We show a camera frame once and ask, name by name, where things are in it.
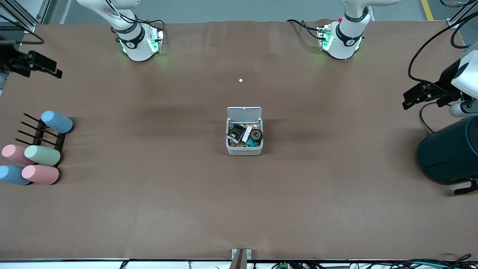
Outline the white lidded trash bin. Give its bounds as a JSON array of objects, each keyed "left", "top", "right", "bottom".
[{"left": 226, "top": 106, "right": 264, "bottom": 156}]

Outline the black snack packet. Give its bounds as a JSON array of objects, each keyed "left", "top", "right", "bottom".
[{"left": 227, "top": 125, "right": 247, "bottom": 143}]

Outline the dark teal round container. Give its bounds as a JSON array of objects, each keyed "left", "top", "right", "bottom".
[{"left": 417, "top": 114, "right": 478, "bottom": 185}]

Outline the blue plastic cup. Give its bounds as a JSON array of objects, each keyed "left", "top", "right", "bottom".
[
  {"left": 0, "top": 165, "right": 32, "bottom": 186},
  {"left": 40, "top": 110, "right": 74, "bottom": 134}
]

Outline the black cup rack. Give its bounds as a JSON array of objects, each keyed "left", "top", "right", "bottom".
[{"left": 15, "top": 113, "right": 67, "bottom": 165}]

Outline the pink plastic cup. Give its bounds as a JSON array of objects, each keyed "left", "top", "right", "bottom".
[
  {"left": 1, "top": 144, "right": 36, "bottom": 166},
  {"left": 21, "top": 165, "right": 60, "bottom": 185}
]

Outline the green plastic cup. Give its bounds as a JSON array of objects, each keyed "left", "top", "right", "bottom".
[{"left": 24, "top": 145, "right": 61, "bottom": 167}]

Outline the brown paper table mat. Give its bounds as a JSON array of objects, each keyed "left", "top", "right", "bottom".
[{"left": 0, "top": 19, "right": 478, "bottom": 261}]

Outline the thin black cable loop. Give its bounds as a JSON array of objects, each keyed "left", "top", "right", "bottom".
[{"left": 419, "top": 103, "right": 454, "bottom": 134}]

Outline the aluminium frame profile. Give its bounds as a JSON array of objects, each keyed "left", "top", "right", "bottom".
[
  {"left": 447, "top": 0, "right": 478, "bottom": 30},
  {"left": 0, "top": 0, "right": 51, "bottom": 33}
]

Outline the black curved handle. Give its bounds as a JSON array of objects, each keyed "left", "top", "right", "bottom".
[{"left": 454, "top": 179, "right": 478, "bottom": 195}]

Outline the black right base cable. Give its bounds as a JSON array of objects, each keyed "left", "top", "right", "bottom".
[{"left": 144, "top": 19, "right": 166, "bottom": 36}]

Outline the black base cable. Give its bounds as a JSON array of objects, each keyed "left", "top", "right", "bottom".
[
  {"left": 286, "top": 19, "right": 322, "bottom": 41},
  {"left": 144, "top": 19, "right": 166, "bottom": 36}
]

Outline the black left base cable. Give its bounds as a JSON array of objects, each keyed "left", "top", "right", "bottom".
[{"left": 286, "top": 19, "right": 322, "bottom": 41}]

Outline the bundle of black cables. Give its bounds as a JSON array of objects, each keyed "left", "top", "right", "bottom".
[{"left": 388, "top": 254, "right": 478, "bottom": 269}]

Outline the metal bracket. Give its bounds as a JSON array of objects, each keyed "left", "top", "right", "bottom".
[{"left": 231, "top": 248, "right": 252, "bottom": 269}]

